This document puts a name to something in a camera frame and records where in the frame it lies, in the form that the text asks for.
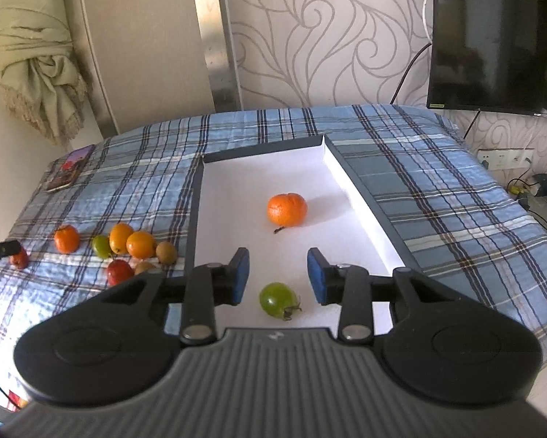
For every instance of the green tomato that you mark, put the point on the green tomato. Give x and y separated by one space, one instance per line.
277 300

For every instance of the blue plaid blanket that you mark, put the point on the blue plaid blanket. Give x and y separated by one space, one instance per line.
437 200

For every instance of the red pear-shaped fruit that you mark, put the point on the red pear-shaped fruit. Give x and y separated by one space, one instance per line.
119 272

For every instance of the white wall power outlet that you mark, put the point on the white wall power outlet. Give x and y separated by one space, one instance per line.
506 158

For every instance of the black flat television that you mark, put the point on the black flat television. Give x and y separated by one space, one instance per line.
497 36

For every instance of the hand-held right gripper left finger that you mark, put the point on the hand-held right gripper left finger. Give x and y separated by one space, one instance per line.
239 278

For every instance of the metal door frame strip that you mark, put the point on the metal door frame strip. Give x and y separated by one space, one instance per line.
214 32

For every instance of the smartphone with colourful screen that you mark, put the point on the smartphone with colourful screen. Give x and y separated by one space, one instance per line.
70 169

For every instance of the white shallow box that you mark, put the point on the white shallow box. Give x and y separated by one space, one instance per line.
255 178

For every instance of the ribbed orange mandarin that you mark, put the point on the ribbed orange mandarin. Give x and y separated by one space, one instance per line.
287 210

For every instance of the tied beige curtain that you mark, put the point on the tied beige curtain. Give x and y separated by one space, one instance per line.
36 64

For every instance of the small smooth orange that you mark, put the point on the small smooth orange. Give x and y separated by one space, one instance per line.
66 239

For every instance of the brown kiwi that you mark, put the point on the brown kiwi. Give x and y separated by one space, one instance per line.
144 267
166 253

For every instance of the small red fruit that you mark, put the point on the small red fruit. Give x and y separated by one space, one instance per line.
19 259

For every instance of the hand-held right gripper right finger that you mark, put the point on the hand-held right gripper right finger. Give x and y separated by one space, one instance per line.
316 278

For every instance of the green plum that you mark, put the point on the green plum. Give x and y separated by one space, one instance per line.
101 246

